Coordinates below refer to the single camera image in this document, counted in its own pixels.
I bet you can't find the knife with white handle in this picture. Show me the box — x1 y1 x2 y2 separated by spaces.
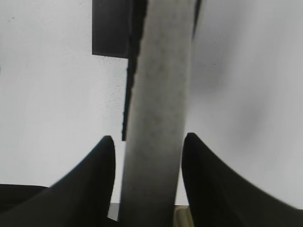
118 0 196 227

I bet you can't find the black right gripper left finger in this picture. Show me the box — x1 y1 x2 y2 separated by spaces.
0 136 116 227

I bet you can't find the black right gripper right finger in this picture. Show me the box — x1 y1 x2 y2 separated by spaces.
181 132 303 227

